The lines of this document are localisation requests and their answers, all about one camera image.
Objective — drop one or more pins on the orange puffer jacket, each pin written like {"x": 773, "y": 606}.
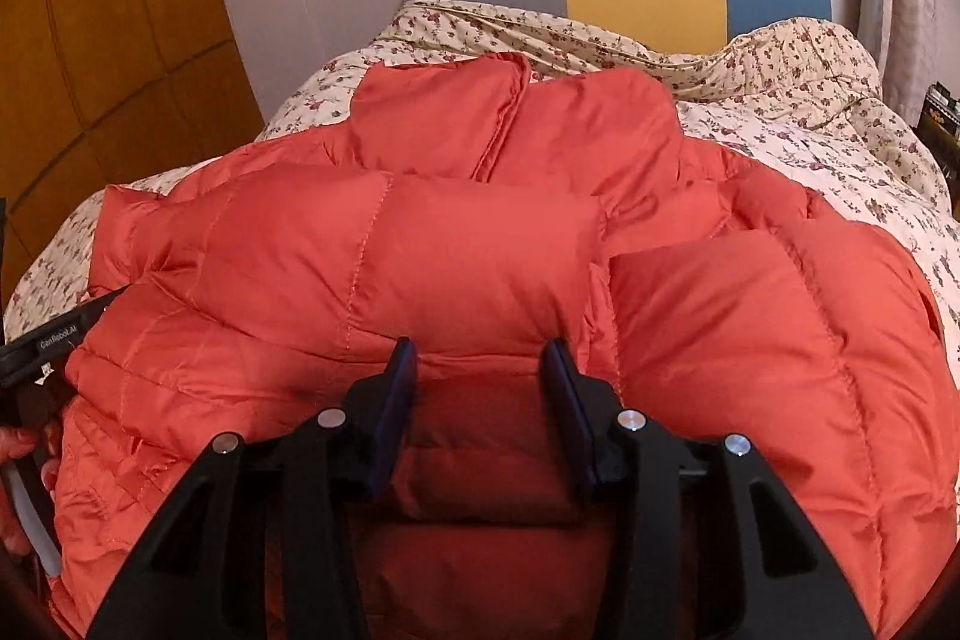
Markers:
{"x": 465, "y": 250}

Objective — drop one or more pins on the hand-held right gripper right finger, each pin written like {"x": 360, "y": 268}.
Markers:
{"x": 562, "y": 411}

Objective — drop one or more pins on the row of books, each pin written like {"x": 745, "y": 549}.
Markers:
{"x": 941, "y": 119}

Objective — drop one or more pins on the floral bed quilt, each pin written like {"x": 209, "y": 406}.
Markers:
{"x": 787, "y": 100}

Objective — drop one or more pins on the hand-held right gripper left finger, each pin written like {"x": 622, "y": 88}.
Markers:
{"x": 399, "y": 407}

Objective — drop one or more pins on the person's left hand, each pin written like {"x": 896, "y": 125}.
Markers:
{"x": 11, "y": 527}

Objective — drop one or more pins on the wooden wardrobe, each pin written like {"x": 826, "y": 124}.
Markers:
{"x": 112, "y": 48}

